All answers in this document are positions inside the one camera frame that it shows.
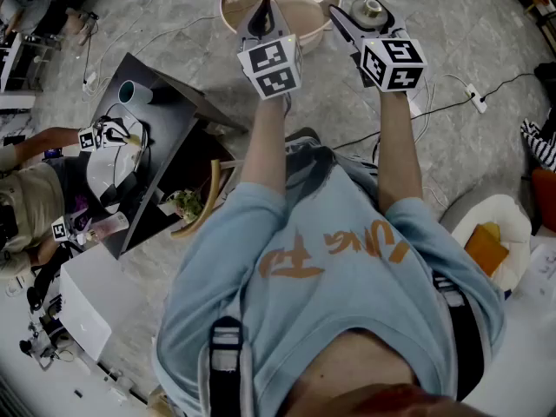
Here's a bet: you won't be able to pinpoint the person's right forearm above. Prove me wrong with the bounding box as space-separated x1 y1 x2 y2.
375 89 425 213

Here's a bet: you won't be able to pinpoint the white cabinet box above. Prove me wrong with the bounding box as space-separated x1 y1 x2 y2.
58 243 144 363

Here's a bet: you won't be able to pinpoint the small artificial flower bunch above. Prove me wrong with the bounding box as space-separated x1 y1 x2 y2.
166 189 205 225

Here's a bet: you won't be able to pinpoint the curved wooden chair back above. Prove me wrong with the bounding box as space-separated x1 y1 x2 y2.
169 158 223 240

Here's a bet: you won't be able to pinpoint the person's grey printed t-shirt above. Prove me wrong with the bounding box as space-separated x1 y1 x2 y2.
284 139 380 221

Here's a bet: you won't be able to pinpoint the person's left forearm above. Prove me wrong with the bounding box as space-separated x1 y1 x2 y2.
239 93 293 197

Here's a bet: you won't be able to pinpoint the black power cable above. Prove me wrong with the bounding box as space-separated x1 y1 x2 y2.
480 72 538 103
333 96 475 151

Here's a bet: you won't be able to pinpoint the person's light blue shirt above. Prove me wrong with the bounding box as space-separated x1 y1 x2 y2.
154 162 508 417

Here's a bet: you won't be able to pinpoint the black and grey shoulder strap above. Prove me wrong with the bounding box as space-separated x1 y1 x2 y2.
208 316 245 417
434 275 486 402

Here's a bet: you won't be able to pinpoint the orange book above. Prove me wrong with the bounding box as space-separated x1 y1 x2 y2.
463 223 510 278

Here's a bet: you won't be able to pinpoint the pink bottle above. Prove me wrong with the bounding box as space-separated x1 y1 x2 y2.
89 214 130 240

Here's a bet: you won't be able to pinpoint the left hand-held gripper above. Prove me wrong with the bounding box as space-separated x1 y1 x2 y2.
236 0 304 101

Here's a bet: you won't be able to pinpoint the person's black trousers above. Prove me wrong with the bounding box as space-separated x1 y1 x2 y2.
284 127 322 146

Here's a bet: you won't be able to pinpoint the white cup with teal inside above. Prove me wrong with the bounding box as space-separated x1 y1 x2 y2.
117 79 154 105

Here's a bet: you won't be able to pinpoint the dark wooden side table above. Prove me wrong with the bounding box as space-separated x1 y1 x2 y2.
84 52 249 260

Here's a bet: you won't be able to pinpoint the round glass-top table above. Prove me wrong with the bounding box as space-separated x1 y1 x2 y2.
218 0 344 56

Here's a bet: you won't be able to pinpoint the black and white striped garment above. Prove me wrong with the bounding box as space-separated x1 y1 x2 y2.
520 117 556 173

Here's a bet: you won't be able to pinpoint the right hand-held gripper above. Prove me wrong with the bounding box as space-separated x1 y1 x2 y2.
328 0 427 92

